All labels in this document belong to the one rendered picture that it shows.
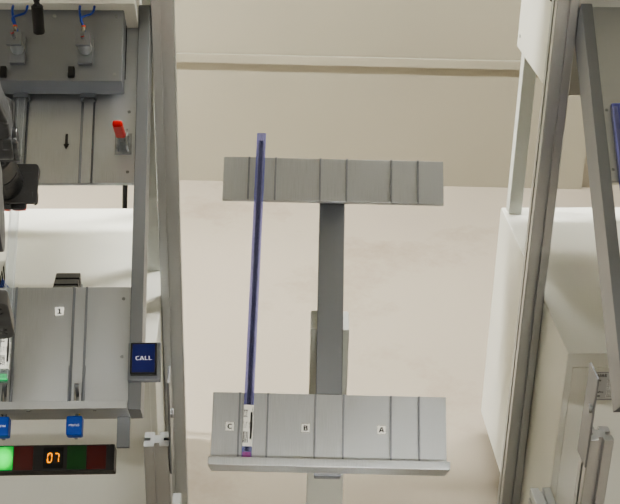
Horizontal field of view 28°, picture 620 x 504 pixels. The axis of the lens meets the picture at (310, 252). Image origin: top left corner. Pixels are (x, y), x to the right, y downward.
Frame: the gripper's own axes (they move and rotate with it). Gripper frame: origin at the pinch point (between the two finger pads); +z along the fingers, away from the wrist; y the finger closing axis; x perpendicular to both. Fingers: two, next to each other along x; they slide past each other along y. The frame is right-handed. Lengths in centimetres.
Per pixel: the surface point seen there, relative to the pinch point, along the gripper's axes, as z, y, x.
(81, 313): 0.5, -11.4, 18.2
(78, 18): -5.0, -9.5, -31.6
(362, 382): 134, -69, -3
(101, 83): -4.3, -13.7, -19.8
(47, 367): 0.4, -6.5, 26.9
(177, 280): 38.4, -24.4, 0.0
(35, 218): 69, 9, -25
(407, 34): 185, -94, -138
